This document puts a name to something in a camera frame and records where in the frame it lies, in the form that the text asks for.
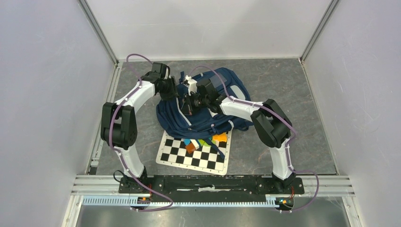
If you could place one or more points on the navy blue backpack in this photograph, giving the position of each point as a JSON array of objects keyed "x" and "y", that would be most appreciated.
[{"x": 175, "y": 119}]

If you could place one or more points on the brown orange toy block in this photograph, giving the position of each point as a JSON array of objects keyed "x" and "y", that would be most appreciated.
[{"x": 190, "y": 148}]

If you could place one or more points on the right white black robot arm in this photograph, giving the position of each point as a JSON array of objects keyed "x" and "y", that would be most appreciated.
[{"x": 271, "y": 124}]

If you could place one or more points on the aluminium frame rail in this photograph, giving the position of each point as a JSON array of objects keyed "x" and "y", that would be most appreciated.
[{"x": 104, "y": 190}]

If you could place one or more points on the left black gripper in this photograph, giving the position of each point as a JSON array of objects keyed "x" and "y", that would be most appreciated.
[{"x": 173, "y": 92}]

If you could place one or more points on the black and white chessboard mat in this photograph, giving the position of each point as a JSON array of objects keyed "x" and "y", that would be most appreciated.
[{"x": 172, "y": 152}]

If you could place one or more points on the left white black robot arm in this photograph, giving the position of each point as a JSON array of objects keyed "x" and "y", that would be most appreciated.
[{"x": 119, "y": 124}]

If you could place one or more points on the green toy block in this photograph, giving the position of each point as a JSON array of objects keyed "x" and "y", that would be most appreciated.
[{"x": 206, "y": 143}]

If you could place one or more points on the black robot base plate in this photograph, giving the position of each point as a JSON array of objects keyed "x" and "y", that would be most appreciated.
[{"x": 216, "y": 188}]

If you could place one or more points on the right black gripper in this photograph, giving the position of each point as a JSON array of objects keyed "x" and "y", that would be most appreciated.
[{"x": 187, "y": 99}]

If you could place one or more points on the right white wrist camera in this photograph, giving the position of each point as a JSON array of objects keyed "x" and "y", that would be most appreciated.
[{"x": 191, "y": 84}]

